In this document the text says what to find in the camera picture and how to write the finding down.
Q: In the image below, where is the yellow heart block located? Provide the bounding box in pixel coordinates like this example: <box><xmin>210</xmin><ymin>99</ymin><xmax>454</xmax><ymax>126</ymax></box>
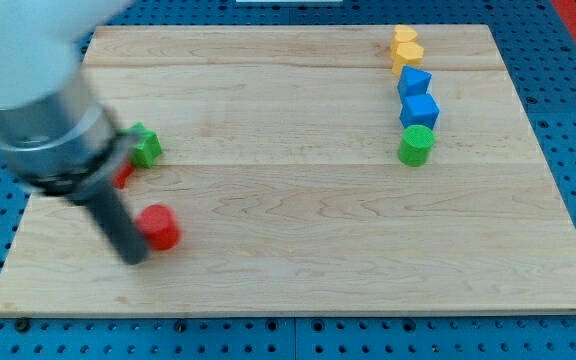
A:
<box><xmin>390</xmin><ymin>24</ymin><xmax>418</xmax><ymax>51</ymax></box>

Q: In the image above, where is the green star block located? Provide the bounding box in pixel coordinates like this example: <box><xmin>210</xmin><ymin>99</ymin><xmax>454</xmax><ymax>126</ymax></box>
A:
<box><xmin>119</xmin><ymin>122</ymin><xmax>162</xmax><ymax>168</ymax></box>

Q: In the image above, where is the red block behind arm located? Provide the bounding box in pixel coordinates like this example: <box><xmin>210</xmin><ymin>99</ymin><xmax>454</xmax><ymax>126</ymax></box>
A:
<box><xmin>111</xmin><ymin>158</ymin><xmax>135</xmax><ymax>189</ymax></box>

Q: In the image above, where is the wooden board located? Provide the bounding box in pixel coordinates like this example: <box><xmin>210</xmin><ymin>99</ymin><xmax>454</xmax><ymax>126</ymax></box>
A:
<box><xmin>0</xmin><ymin>25</ymin><xmax>576</xmax><ymax>318</ymax></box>

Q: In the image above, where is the green cylinder block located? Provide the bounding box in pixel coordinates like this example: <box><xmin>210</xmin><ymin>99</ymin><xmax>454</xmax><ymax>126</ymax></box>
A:
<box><xmin>397</xmin><ymin>125</ymin><xmax>435</xmax><ymax>167</ymax></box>

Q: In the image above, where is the yellow hexagon block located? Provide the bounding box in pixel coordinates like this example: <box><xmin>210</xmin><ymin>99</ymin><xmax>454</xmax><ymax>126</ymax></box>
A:
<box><xmin>391</xmin><ymin>42</ymin><xmax>424</xmax><ymax>75</ymax></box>

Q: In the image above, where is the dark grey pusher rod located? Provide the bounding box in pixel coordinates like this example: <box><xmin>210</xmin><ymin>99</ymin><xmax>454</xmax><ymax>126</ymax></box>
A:
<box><xmin>67</xmin><ymin>180</ymin><xmax>149</xmax><ymax>265</ymax></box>

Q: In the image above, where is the blue triangular block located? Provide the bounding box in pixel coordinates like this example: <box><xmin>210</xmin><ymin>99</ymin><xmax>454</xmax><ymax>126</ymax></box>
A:
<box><xmin>397</xmin><ymin>66</ymin><xmax>432</xmax><ymax>98</ymax></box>

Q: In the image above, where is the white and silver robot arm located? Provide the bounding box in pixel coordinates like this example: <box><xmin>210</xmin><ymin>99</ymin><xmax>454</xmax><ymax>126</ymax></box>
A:
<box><xmin>0</xmin><ymin>0</ymin><xmax>148</xmax><ymax>265</ymax></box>

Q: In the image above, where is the blue cube block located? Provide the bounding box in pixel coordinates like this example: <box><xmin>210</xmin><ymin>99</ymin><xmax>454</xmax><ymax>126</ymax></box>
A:
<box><xmin>400</xmin><ymin>93</ymin><xmax>440</xmax><ymax>130</ymax></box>

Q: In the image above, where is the red cylinder block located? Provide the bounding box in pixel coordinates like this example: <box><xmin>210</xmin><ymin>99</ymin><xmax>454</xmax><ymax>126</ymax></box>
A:
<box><xmin>135</xmin><ymin>204</ymin><xmax>182</xmax><ymax>251</ymax></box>

